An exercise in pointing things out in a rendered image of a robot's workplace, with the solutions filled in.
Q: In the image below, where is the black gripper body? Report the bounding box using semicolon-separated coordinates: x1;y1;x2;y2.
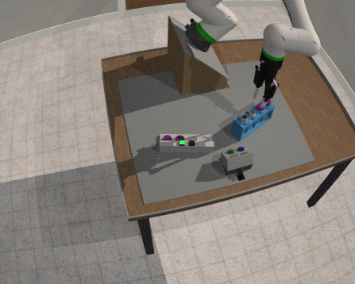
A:
260;64;278;83

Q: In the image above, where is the grey button panel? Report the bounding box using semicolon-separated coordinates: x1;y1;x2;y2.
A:
219;145;253;181

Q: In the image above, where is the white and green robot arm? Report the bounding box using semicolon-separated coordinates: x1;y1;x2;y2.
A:
185;0;320;71

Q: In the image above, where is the grey flat mat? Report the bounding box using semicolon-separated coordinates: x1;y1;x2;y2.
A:
118;61;315;205

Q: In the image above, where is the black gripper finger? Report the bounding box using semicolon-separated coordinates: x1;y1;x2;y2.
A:
260;76;279;107
253;64;264;99

